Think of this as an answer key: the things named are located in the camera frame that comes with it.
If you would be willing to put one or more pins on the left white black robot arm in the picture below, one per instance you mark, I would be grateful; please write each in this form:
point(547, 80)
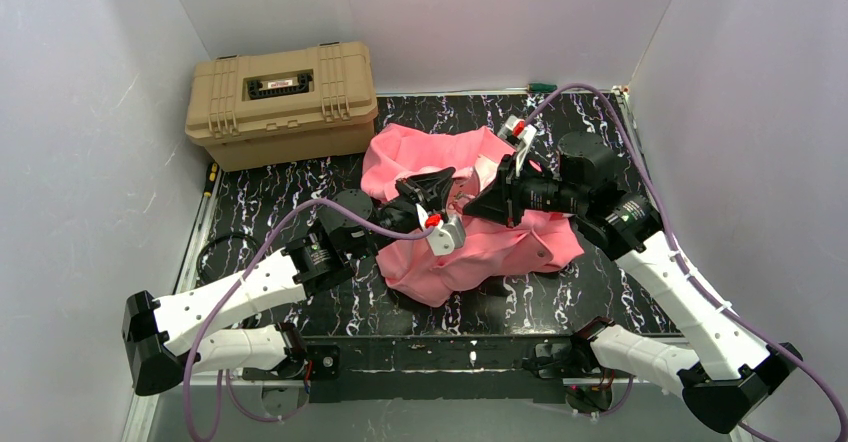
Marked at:
point(169, 338)

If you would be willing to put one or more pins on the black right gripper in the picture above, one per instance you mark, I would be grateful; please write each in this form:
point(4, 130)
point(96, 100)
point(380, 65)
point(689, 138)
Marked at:
point(513, 192)

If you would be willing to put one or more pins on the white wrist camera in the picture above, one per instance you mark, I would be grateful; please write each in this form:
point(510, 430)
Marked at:
point(521, 135)
point(445, 232)

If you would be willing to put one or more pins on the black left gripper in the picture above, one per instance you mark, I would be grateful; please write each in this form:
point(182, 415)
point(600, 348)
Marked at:
point(411, 196)

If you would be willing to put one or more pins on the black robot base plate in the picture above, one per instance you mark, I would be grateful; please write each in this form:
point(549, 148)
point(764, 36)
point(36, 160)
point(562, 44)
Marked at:
point(431, 367)

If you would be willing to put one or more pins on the yellow black handled screwdriver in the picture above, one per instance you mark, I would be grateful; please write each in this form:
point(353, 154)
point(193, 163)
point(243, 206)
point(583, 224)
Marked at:
point(210, 179)

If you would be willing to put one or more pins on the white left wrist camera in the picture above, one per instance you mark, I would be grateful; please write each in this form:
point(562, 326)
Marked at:
point(445, 232)

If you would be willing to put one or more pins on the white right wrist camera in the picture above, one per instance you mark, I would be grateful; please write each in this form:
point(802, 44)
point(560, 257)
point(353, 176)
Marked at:
point(521, 135)

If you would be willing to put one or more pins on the tan plastic tool case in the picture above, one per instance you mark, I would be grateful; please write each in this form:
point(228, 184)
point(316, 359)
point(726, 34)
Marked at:
point(257, 110)

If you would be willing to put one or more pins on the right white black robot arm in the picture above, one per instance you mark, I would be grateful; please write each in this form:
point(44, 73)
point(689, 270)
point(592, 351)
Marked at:
point(724, 372)

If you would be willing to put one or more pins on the pink zip-up jacket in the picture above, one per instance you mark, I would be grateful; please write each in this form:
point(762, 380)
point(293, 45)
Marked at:
point(542, 242)

